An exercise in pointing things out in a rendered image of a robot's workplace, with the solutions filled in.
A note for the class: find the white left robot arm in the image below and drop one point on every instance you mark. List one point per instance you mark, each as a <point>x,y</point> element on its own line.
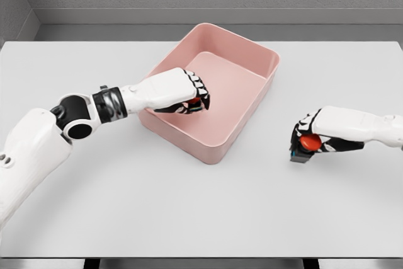
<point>41,136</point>

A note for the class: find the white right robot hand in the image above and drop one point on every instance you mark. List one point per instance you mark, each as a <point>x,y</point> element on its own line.
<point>327,124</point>

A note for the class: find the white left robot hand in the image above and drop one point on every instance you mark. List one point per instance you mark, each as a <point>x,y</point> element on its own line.
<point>171,88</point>

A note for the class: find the pink plastic basket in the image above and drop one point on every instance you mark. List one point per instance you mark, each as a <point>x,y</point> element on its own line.
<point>220,92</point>

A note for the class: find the red button industrial switch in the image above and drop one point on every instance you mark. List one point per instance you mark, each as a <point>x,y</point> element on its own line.
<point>193,104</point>
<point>307,146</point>

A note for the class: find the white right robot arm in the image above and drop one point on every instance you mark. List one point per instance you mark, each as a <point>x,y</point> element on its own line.
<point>379,127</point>

